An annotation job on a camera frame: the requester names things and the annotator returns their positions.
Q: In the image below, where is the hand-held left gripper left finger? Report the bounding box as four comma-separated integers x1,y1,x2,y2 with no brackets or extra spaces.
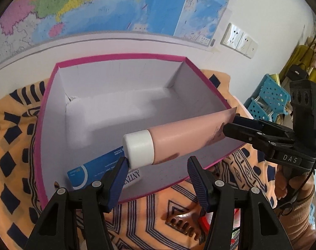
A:
24,157,130,250

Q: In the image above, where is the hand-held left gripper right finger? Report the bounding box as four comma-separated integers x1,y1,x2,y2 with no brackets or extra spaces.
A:
186,156,291,250

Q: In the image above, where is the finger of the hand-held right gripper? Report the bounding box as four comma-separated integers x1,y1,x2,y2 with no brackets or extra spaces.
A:
233,115,296,137
222,123,296,151

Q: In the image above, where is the pink tube with white cap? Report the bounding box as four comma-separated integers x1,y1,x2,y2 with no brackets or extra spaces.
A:
123,107,238,168

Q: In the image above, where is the pink cardboard box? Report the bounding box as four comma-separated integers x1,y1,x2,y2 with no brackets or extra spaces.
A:
34,53,238,204

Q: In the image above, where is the person's right forearm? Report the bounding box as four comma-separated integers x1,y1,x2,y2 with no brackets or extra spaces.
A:
279,187,316,250

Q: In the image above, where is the person's right hand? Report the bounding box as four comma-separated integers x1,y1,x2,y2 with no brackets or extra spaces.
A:
275,167,316,206

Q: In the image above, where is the blue perforated plastic basket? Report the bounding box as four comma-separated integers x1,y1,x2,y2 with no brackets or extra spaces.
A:
257,74,292,115
245,97,277,122

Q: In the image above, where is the blue medicine box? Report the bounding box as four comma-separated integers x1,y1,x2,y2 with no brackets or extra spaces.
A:
67,148,143,190

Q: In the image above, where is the brown hair claw clip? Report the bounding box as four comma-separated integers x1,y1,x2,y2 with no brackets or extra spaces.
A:
165,208,208,240

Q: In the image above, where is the black bag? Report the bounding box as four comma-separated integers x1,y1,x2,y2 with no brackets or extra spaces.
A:
285,65,310,81

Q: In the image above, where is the orange patterned blanket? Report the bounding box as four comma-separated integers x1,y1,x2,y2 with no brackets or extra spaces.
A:
0,69,299,250

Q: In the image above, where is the yellow garment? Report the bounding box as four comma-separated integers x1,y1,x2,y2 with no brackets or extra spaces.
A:
280,44,316,87

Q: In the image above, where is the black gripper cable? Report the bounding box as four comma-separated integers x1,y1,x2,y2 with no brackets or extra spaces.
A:
283,170,316,215

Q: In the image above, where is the white wall socket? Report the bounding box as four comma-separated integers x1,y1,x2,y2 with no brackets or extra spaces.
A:
220,23,244,49
236,32,259,59

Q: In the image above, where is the small wall map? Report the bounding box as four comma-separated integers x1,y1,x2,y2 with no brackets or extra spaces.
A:
174,0,231,46

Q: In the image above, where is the large wall map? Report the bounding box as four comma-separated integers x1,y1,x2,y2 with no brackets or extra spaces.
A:
0,0,197,69

